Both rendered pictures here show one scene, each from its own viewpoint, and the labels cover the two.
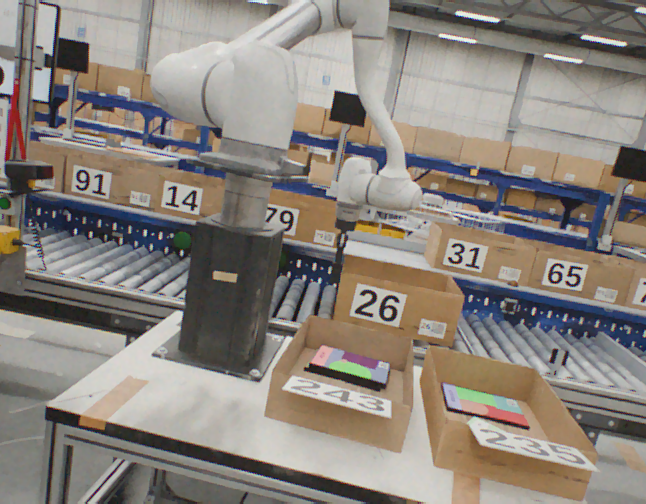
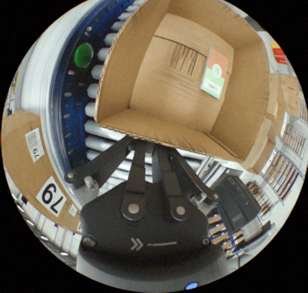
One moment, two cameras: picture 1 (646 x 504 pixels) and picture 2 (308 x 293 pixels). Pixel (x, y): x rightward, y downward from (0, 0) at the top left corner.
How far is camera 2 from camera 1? 183 cm
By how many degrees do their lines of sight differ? 88
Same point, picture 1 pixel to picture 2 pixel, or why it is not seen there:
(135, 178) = not seen: hidden behind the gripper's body
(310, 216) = (29, 182)
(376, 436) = (266, 145)
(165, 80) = not seen: hidden behind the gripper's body
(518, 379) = (273, 77)
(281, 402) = (256, 167)
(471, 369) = (272, 93)
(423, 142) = not seen: outside the picture
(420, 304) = (256, 69)
